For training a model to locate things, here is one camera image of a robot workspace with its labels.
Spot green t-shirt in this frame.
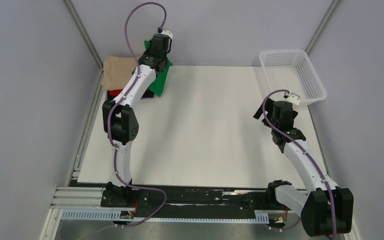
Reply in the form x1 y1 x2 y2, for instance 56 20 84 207
131 40 173 98

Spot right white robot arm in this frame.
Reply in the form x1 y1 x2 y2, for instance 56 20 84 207
253 98 354 237

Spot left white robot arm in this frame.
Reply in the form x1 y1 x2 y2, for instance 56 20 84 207
102 29 173 207

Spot black folded t-shirt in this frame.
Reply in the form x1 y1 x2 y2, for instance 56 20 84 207
106 89 155 101

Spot white plastic basket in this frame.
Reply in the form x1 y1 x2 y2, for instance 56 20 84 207
259 49 327 106

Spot beige folded t-shirt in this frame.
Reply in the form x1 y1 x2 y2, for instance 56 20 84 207
102 56 137 91

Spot red folded t-shirt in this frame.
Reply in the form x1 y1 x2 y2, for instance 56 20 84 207
108 89 122 98

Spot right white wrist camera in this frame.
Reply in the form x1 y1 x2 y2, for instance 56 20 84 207
283 92 301 106

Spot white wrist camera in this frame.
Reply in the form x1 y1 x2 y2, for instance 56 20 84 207
161 29 174 39
283 92 301 106

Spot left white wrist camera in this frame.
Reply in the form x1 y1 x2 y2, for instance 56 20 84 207
161 29 174 39

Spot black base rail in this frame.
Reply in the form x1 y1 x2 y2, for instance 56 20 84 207
100 185 290 220

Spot aluminium frame rail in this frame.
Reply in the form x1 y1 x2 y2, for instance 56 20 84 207
51 185 277 221

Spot white slotted cable duct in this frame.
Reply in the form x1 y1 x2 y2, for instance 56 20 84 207
60 209 270 224

